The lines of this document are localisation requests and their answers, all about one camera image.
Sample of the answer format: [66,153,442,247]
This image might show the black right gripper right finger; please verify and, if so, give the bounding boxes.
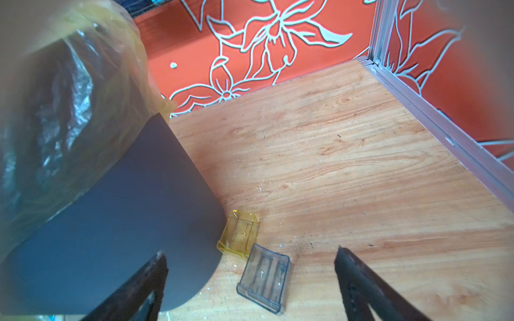
[334,247,429,320]

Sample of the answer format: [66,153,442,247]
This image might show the grey bin with green bag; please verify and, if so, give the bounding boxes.
[1,1,225,316]

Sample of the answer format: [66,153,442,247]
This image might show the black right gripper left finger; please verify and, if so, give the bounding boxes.
[83,251,168,320]

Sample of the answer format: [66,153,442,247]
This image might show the clear grey sharpener tray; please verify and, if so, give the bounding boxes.
[236,244,293,315]

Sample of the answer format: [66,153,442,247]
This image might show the aluminium frame rail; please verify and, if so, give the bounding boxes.
[357,1,513,211]

